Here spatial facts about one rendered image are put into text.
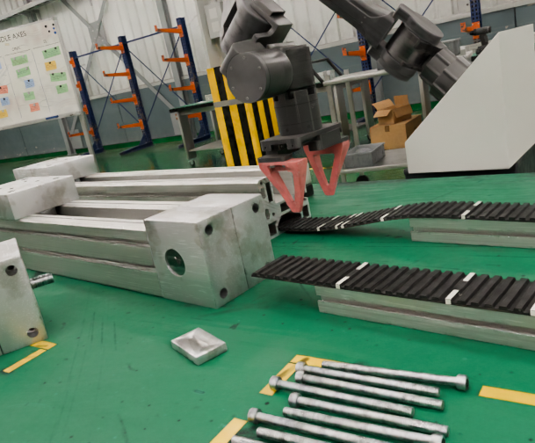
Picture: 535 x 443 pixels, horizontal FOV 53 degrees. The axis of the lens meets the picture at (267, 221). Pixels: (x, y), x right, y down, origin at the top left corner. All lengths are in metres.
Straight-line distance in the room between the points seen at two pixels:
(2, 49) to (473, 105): 6.07
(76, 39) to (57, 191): 12.26
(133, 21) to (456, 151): 10.95
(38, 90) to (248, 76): 5.88
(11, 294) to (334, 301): 0.32
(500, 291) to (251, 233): 0.27
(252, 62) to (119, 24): 11.42
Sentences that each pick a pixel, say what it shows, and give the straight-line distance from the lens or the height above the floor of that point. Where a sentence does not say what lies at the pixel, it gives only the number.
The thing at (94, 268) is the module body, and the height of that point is 0.80.
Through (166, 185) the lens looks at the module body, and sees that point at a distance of 0.88.
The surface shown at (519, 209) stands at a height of 0.81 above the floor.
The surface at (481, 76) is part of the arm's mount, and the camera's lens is 0.93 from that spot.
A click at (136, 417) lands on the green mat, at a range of 0.44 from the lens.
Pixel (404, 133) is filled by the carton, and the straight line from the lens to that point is 5.66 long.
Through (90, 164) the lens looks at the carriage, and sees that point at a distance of 1.23.
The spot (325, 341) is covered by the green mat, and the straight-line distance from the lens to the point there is 0.47.
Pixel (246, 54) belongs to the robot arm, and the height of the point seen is 1.02.
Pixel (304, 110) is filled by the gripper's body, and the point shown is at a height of 0.95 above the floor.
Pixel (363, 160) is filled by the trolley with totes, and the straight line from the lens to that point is 3.71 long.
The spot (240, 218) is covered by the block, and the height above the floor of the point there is 0.86.
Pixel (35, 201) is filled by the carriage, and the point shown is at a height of 0.88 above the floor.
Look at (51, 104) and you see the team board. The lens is 6.40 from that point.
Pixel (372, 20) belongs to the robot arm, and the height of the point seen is 1.05.
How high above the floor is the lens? 1.00
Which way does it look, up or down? 15 degrees down
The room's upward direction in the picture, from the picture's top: 12 degrees counter-clockwise
